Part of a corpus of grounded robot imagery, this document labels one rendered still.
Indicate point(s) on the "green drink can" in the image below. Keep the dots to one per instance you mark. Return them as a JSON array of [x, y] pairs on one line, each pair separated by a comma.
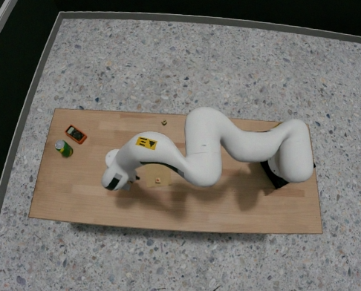
[[63, 148]]

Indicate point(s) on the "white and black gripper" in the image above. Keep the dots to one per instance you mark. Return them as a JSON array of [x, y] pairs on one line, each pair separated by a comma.
[[132, 178]]

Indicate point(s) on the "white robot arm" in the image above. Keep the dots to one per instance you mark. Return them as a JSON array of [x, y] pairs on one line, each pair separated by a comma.
[[205, 128]]

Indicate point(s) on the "tan square mat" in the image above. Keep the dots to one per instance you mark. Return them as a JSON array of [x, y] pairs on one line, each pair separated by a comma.
[[153, 171]]

